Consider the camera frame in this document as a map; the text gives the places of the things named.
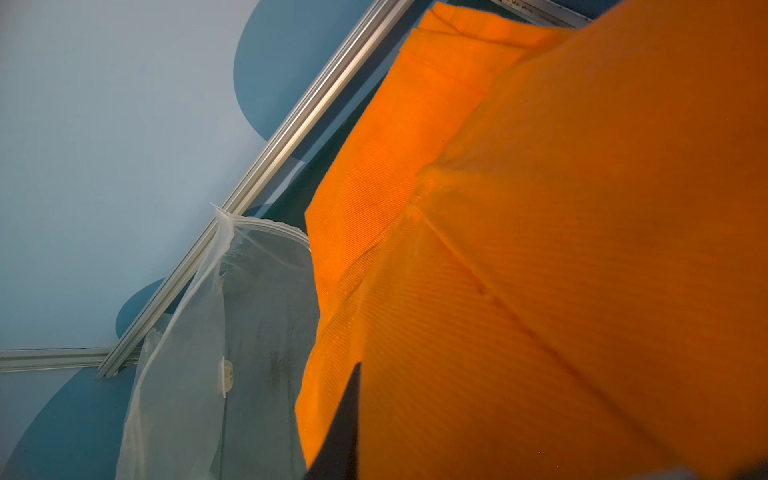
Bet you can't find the white bag vacuum valve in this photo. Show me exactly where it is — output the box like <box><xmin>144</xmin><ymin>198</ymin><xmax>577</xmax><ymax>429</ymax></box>
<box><xmin>218</xmin><ymin>357</ymin><xmax>234</xmax><ymax>398</ymax></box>

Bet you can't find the clear plastic vacuum bag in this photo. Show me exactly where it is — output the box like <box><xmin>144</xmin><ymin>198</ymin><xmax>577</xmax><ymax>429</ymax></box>
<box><xmin>116</xmin><ymin>211</ymin><xmax>319</xmax><ymax>479</ymax></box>

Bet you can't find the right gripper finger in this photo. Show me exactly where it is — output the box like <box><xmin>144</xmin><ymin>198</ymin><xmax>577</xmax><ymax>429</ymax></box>
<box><xmin>304</xmin><ymin>363</ymin><xmax>361</xmax><ymax>480</ymax></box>

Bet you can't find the aluminium frame rail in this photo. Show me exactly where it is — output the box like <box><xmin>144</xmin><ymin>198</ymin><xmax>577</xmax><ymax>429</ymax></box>
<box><xmin>0</xmin><ymin>0</ymin><xmax>595</xmax><ymax>379</ymax></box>

